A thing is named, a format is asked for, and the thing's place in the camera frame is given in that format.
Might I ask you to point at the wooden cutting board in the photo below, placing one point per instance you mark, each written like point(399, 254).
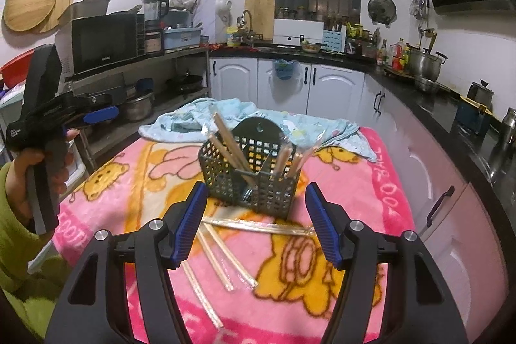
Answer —
point(262, 17)

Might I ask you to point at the black wok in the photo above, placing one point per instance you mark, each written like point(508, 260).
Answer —
point(184, 83)

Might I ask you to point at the pile of wooden chopsticks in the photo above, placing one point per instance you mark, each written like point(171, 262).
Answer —
point(258, 226)

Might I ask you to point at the steel pot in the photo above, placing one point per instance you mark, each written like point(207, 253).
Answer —
point(139, 106)

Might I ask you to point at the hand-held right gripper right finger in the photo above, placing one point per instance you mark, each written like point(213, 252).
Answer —
point(322, 227)

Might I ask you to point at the bowl of food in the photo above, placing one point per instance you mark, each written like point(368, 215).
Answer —
point(310, 46)

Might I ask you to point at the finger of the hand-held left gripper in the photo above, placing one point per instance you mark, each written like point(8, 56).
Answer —
point(105, 96)
point(100, 114)

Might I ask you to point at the person's left forearm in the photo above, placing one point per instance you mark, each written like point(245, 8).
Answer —
point(24, 267)

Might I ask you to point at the oil bottle with red label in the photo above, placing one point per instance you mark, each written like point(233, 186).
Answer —
point(399, 56)

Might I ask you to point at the steel canister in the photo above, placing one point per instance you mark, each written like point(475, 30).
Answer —
point(510, 126)

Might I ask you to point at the light blue knife holder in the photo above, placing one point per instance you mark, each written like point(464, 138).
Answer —
point(334, 41)

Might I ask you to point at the metal storage shelf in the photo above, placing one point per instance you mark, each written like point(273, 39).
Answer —
point(177, 54)

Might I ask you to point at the row of jars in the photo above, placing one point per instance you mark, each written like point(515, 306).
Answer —
point(314, 13)

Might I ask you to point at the cluster of small hanging utensils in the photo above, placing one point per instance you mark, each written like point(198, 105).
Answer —
point(420, 7)

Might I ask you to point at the blue plastic bag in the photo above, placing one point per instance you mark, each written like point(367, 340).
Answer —
point(286, 70)

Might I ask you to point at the person's left hand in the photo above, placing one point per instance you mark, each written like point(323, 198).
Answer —
point(22, 178)

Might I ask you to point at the blender with dark jug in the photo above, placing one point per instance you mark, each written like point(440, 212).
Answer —
point(155, 9)

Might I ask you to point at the dark blue container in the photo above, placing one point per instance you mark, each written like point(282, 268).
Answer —
point(471, 116)

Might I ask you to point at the light blue towel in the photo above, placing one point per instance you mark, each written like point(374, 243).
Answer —
point(181, 118)

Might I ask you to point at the pink printed blanket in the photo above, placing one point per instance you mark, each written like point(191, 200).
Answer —
point(133, 182)

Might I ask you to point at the dark green utensil basket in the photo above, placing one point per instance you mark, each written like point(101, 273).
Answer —
point(244, 132)

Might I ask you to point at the metal kitchen faucet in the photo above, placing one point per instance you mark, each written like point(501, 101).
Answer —
point(245, 23)

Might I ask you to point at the black microwave oven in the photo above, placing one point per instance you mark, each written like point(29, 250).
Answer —
point(105, 43)

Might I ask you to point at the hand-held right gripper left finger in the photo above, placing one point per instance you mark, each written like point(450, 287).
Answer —
point(187, 231)

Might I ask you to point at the yellow dish soap bottle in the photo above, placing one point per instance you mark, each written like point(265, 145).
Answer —
point(233, 37)

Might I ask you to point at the dark sauce bottle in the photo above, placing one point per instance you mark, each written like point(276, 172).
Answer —
point(382, 54)

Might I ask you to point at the white hanging pot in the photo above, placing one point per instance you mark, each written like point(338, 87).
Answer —
point(223, 3)

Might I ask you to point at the red plastic basin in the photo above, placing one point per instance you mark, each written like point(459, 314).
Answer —
point(16, 68)

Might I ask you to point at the grey plastic basin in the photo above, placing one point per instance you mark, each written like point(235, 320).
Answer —
point(86, 7)

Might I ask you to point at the dark pot lid on wall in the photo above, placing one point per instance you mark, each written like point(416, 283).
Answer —
point(381, 8)

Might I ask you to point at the steel stockpot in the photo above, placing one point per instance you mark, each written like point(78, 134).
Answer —
point(425, 64)

